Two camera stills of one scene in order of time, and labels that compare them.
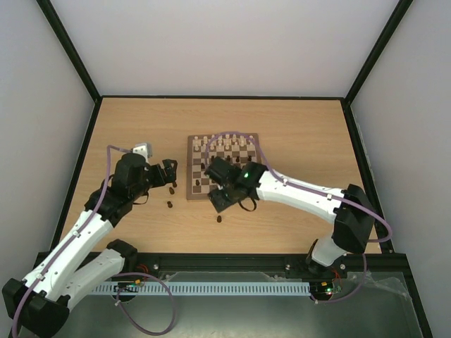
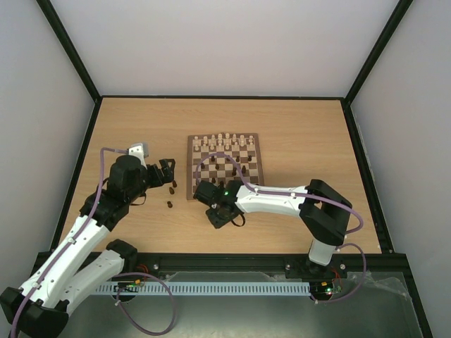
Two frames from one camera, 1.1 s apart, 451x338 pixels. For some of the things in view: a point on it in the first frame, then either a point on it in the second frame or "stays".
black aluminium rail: (256, 263) stays
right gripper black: (218, 196) → (221, 215)
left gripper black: (170, 173) stays
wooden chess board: (237, 149) stays
